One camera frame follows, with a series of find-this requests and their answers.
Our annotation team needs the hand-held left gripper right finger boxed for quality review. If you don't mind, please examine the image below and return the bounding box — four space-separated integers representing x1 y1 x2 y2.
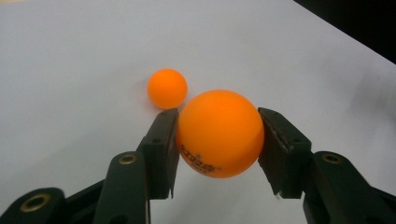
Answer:
257 106 396 224

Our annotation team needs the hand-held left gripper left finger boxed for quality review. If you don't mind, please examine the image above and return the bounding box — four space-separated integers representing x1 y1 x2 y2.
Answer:
92 107 181 224

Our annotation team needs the orange table tennis ball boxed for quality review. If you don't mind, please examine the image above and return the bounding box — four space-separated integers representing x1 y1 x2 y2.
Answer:
176 89 266 179
147 68 189 110

